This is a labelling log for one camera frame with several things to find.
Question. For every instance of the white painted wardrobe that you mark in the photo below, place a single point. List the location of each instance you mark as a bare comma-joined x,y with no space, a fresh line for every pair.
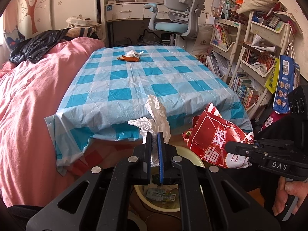
36,16

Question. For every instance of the right hand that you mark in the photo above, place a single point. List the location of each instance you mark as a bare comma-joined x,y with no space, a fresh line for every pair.
285,189

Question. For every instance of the striped pillow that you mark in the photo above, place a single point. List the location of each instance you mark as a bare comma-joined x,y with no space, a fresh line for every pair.
87,32

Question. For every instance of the blue checkered plastic cloth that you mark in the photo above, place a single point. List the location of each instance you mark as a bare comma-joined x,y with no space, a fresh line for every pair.
106,93

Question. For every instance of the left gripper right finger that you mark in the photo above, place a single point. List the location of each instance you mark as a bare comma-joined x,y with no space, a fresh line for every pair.
168,173

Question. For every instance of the white desk with drawers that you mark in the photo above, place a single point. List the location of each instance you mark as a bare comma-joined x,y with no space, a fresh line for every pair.
136,11

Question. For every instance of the yellow trash bin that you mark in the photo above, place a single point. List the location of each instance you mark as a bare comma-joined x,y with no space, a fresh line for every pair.
159,206

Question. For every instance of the orange snack wrapper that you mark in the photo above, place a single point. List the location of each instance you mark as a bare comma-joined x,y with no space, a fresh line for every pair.
128,58

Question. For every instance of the white tissue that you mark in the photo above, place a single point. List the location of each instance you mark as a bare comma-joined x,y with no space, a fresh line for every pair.
154,125
135,54

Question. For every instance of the red snack bag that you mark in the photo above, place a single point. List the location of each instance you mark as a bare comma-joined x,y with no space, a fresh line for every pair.
208,137

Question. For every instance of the grey blue office chair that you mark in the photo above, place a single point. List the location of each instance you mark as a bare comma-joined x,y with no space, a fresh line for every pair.
184,15

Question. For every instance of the pink bed quilt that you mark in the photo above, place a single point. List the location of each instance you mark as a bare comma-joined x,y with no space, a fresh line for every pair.
30,93

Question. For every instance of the light blue snack packet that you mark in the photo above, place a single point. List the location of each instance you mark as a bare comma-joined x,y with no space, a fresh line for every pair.
160,195

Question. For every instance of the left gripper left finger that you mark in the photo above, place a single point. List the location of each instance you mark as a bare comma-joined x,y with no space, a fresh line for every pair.
143,153

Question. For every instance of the white bookshelf with books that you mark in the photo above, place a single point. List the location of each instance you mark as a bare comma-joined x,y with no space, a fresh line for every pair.
252,36

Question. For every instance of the black puffer jacket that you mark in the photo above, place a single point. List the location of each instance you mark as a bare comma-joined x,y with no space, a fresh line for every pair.
33,49

